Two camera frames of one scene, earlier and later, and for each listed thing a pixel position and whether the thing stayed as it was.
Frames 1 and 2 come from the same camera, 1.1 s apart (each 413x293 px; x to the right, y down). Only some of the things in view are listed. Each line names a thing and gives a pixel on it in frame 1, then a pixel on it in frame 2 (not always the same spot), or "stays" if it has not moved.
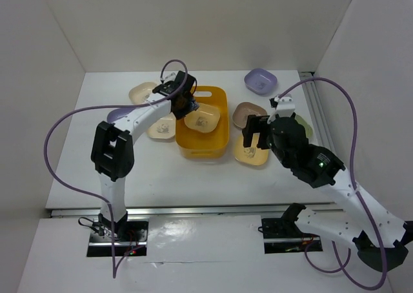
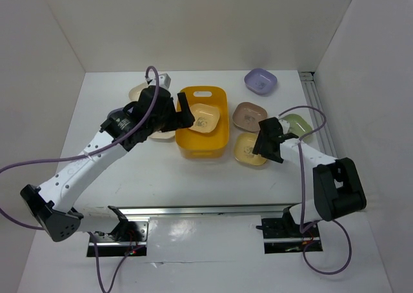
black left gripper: [191, 105] -> [180, 119]
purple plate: [117, 113] stays
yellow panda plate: [204, 119] stays
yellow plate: [252, 155] stays
